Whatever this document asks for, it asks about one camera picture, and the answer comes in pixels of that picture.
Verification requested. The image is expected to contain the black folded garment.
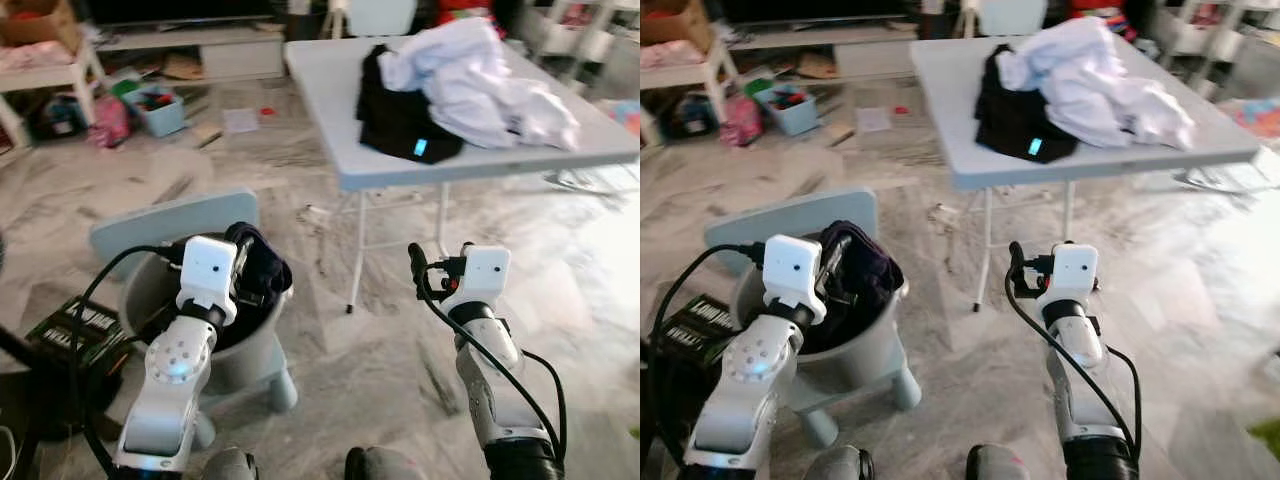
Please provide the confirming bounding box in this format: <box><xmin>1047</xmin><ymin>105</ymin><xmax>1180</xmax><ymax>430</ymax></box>
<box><xmin>356</xmin><ymin>43</ymin><xmax>467</xmax><ymax>167</ymax></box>
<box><xmin>973</xmin><ymin>43</ymin><xmax>1081</xmax><ymax>166</ymax></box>

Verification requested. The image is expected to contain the dark navy garment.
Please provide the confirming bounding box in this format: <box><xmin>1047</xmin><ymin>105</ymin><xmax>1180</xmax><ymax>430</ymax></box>
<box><xmin>225</xmin><ymin>222</ymin><xmax>295</xmax><ymax>313</ymax></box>
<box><xmin>820</xmin><ymin>220</ymin><xmax>906</xmax><ymax>321</ymax></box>

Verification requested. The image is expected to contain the black printed box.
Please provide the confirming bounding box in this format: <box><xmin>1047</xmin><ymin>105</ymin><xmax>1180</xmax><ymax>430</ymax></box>
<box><xmin>25</xmin><ymin>293</ymin><xmax>138</xmax><ymax>379</ymax></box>
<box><xmin>655</xmin><ymin>293</ymin><xmax>741</xmax><ymax>376</ymax></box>

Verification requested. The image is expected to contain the robot leg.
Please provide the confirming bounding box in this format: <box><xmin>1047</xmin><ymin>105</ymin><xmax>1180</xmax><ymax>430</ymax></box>
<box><xmin>345</xmin><ymin>447</ymin><xmax>429</xmax><ymax>480</ymax></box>
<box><xmin>200</xmin><ymin>447</ymin><xmax>261</xmax><ymax>480</ymax></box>
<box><xmin>965</xmin><ymin>445</ymin><xmax>1031</xmax><ymax>480</ymax></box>
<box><xmin>803</xmin><ymin>445</ymin><xmax>879</xmax><ymax>480</ymax></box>

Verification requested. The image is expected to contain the pink bag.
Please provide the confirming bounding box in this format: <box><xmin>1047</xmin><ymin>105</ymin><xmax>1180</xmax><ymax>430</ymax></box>
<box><xmin>718</xmin><ymin>95</ymin><xmax>766</xmax><ymax>149</ymax></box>
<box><xmin>90</xmin><ymin>95</ymin><xmax>134</xmax><ymax>151</ymax></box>

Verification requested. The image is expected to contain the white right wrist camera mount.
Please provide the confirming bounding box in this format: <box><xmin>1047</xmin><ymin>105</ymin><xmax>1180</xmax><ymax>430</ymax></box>
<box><xmin>440</xmin><ymin>245</ymin><xmax>512</xmax><ymax>317</ymax></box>
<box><xmin>1035</xmin><ymin>242</ymin><xmax>1099</xmax><ymax>316</ymax></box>

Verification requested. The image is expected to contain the white chair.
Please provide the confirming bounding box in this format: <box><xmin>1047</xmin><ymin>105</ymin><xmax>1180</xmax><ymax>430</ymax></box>
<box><xmin>958</xmin><ymin>0</ymin><xmax>1051</xmax><ymax>39</ymax></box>
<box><xmin>328</xmin><ymin>0</ymin><xmax>421</xmax><ymax>41</ymax></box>

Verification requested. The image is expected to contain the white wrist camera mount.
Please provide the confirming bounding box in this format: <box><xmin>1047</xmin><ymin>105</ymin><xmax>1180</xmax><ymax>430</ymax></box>
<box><xmin>762</xmin><ymin>234</ymin><xmax>826</xmax><ymax>326</ymax></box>
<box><xmin>178</xmin><ymin>235</ymin><xmax>241</xmax><ymax>328</ymax></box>
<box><xmin>1035</xmin><ymin>242</ymin><xmax>1099</xmax><ymax>316</ymax></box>
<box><xmin>440</xmin><ymin>245</ymin><xmax>512</xmax><ymax>317</ymax></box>

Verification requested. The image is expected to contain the robot right leg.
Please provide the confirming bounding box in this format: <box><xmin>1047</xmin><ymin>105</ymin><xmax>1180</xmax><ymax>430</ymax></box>
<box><xmin>345</xmin><ymin>447</ymin><xmax>429</xmax><ymax>480</ymax></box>
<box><xmin>965</xmin><ymin>445</ymin><xmax>1031</xmax><ymax>480</ymax></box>

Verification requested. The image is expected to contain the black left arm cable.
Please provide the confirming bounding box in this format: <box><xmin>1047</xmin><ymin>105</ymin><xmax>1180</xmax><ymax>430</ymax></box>
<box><xmin>68</xmin><ymin>244</ymin><xmax>187</xmax><ymax>476</ymax></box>
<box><xmin>650</xmin><ymin>243</ymin><xmax>769</xmax><ymax>471</ymax></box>

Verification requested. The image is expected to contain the robot left leg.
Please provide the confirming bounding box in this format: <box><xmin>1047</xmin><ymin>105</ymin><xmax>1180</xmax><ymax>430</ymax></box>
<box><xmin>200</xmin><ymin>447</ymin><xmax>261</xmax><ymax>480</ymax></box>
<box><xmin>803</xmin><ymin>445</ymin><xmax>879</xmax><ymax>480</ymax></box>

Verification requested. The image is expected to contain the brown cardboard box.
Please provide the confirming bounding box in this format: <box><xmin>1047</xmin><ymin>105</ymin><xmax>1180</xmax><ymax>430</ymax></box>
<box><xmin>0</xmin><ymin>0</ymin><xmax>83</xmax><ymax>53</ymax></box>
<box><xmin>640</xmin><ymin>0</ymin><xmax>719</xmax><ymax>51</ymax></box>

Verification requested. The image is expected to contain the white garment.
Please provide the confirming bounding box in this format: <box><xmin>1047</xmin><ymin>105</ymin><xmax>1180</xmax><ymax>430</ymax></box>
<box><xmin>378</xmin><ymin>18</ymin><xmax>583</xmax><ymax>153</ymax></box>
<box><xmin>995</xmin><ymin>18</ymin><xmax>1198</xmax><ymax>153</ymax></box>

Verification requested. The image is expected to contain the white television stand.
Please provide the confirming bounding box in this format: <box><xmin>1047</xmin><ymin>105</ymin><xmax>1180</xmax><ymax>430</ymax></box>
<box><xmin>730</xmin><ymin>22</ymin><xmax>916</xmax><ymax>81</ymax></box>
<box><xmin>95</xmin><ymin>22</ymin><xmax>288</xmax><ymax>83</ymax></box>

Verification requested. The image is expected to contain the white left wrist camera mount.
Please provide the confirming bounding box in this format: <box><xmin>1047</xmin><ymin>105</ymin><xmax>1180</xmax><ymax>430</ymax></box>
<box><xmin>178</xmin><ymin>235</ymin><xmax>241</xmax><ymax>328</ymax></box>
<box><xmin>762</xmin><ymin>234</ymin><xmax>826</xmax><ymax>326</ymax></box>

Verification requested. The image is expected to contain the dark bag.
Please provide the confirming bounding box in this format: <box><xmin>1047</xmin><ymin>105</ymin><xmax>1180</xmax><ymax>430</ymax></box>
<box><xmin>665</xmin><ymin>93</ymin><xmax>723</xmax><ymax>141</ymax></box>
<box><xmin>33</xmin><ymin>93</ymin><xmax>91</xmax><ymax>141</ymax></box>

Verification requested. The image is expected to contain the flat cardboard piece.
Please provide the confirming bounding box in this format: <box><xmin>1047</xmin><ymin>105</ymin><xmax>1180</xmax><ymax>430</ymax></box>
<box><xmin>160</xmin><ymin>50</ymin><xmax>208</xmax><ymax>83</ymax></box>
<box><xmin>795</xmin><ymin>50</ymin><xmax>841</xmax><ymax>81</ymax></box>

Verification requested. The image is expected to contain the blue toy bin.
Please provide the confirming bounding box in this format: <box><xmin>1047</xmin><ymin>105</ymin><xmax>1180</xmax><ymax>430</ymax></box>
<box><xmin>122</xmin><ymin>82</ymin><xmax>189</xmax><ymax>139</ymax></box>
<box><xmin>750</xmin><ymin>82</ymin><xmax>821</xmax><ymax>138</ymax></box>

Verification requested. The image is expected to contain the black television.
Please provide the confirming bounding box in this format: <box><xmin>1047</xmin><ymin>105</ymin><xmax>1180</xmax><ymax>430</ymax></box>
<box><xmin>85</xmin><ymin>0</ymin><xmax>279</xmax><ymax>28</ymax></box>
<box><xmin>720</xmin><ymin>0</ymin><xmax>913</xmax><ymax>26</ymax></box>

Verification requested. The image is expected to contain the white storage shelf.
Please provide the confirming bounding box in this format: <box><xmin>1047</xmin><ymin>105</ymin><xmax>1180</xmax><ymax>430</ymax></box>
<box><xmin>1150</xmin><ymin>0</ymin><xmax>1280</xmax><ymax>71</ymax></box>
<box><xmin>518</xmin><ymin>0</ymin><xmax>641</xmax><ymax>69</ymax></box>

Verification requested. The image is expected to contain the small white table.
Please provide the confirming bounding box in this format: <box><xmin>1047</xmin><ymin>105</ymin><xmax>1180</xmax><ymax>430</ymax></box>
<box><xmin>0</xmin><ymin>38</ymin><xmax>108</xmax><ymax>151</ymax></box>
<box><xmin>640</xmin><ymin>38</ymin><xmax>741</xmax><ymax>151</ymax></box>

